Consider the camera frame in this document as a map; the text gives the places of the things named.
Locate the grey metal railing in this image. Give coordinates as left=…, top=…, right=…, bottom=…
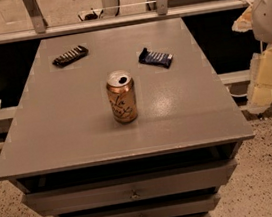
left=0, top=0, right=254, bottom=45

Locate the top grey drawer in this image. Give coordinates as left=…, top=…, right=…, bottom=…
left=22, top=159, right=237, bottom=216

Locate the middle grey drawer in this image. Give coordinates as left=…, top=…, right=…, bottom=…
left=77, top=194, right=220, bottom=217

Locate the grey drawer cabinet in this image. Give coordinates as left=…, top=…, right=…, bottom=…
left=0, top=19, right=253, bottom=217

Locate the orange LaCroix soda can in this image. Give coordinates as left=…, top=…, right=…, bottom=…
left=106, top=70, right=138, bottom=124

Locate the blue snack bar wrapper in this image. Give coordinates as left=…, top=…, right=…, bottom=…
left=138, top=48, right=173, bottom=69

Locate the black snack bar wrapper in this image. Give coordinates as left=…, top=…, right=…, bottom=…
left=52, top=46, right=89, bottom=68

